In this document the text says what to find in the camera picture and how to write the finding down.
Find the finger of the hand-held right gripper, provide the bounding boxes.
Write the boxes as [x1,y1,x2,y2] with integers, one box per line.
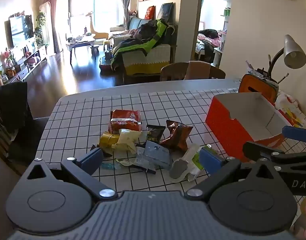
[282,126,306,142]
[243,141,286,163]

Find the orange cardboard shoe box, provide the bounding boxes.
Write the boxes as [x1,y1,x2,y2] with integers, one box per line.
[205,92,293,163]

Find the green and white snack packet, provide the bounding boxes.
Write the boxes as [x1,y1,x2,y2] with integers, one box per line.
[188,145,219,182]

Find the pale yellow snack packet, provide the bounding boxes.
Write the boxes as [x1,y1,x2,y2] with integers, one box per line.
[112,128,143,154]

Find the orange and green pen holder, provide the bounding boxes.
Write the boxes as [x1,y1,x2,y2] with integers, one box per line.
[238,73,279,103]

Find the flat screen television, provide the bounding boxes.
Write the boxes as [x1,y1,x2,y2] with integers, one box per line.
[5,15,35,48]

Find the brown crinkled snack packet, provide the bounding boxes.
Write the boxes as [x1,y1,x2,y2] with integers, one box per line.
[160,120,194,152]

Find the black chair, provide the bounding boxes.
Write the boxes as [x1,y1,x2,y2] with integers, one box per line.
[0,81,50,166]

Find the dark leather sofa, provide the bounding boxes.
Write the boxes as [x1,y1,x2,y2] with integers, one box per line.
[109,16,177,80]

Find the giraffe figurine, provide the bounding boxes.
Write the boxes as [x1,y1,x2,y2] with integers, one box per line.
[85,11,96,34]

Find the teal candy wrapper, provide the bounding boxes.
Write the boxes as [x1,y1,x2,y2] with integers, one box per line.
[101,162,121,170]

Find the dark shiny cushion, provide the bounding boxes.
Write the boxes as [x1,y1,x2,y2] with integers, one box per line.
[156,2,174,22]

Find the colourful printed cloth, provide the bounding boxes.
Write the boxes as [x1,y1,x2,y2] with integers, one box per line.
[274,91,306,128]

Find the white packet with grey patch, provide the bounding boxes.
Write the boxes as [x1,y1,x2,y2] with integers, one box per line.
[169,144,201,180]

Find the green and black jacket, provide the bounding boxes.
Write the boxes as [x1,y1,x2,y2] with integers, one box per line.
[110,19,176,71]

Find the checkered tablecloth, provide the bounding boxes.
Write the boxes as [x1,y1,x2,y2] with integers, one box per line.
[36,87,306,205]

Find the red snack packet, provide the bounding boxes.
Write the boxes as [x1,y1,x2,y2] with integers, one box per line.
[108,109,143,133]

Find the pink towel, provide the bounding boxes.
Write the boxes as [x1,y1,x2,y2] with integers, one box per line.
[185,60,211,80]

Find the blue-grey snack packet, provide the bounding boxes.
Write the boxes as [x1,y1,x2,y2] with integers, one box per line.
[143,140,173,171]

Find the dark red curtain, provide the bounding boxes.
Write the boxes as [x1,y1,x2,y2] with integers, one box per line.
[46,0,61,54]

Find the pink flower arrangement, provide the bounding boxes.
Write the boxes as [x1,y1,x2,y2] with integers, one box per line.
[0,49,16,68]

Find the cluttered bed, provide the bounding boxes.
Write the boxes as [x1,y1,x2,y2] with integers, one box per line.
[196,29,227,63]

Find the white wall shelf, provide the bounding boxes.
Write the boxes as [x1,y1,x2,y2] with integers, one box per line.
[222,0,232,30]

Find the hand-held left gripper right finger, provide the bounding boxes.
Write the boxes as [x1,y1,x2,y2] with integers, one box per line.
[184,147,281,202]

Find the small black snack packet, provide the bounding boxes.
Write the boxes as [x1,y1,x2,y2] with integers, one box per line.
[146,124,166,144]

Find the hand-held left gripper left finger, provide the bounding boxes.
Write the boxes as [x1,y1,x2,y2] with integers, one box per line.
[25,147,118,201]

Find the grey window curtain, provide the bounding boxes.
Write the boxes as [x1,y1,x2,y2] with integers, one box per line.
[119,0,131,26]

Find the wooden chair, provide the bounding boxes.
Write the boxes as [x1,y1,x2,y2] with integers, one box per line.
[160,61,226,82]

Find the grey gooseneck desk lamp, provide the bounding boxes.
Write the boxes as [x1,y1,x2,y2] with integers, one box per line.
[268,34,306,81]

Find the gold snack packet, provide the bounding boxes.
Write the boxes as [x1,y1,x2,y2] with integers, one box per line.
[99,132,121,153]

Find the red cushion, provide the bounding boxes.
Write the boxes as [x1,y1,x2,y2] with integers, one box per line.
[145,6,156,20]

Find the tall green houseplant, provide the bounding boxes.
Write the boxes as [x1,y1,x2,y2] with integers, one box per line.
[34,11,48,47]

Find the white television cabinet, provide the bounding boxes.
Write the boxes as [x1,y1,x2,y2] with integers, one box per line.
[3,45,48,83]

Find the beige crochet sofa cover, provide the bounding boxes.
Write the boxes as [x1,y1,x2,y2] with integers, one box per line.
[122,44,172,76]

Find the wooden coffee table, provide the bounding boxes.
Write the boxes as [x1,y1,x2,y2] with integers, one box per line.
[66,34,96,64]

